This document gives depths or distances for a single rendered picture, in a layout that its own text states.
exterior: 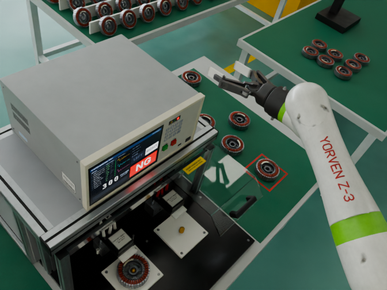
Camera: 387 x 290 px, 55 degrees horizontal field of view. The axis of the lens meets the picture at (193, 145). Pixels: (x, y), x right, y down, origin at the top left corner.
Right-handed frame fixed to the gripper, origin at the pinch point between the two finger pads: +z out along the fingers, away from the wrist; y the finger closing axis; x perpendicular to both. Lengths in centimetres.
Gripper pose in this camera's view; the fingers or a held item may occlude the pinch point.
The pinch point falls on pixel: (224, 68)
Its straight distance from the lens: 126.0
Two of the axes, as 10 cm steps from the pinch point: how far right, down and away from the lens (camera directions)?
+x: 2.2, -7.9, -5.7
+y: 7.0, -2.8, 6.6
